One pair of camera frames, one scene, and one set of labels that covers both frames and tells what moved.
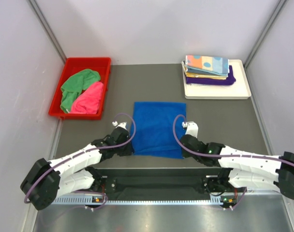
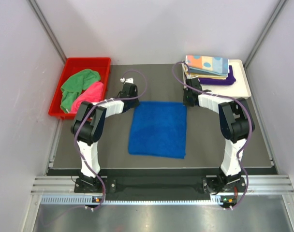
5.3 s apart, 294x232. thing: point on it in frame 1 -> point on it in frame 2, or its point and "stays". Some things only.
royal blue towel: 154,135 stays
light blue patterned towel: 212,64 stays
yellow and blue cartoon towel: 196,75 stays
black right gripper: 185,154 -> 185,102
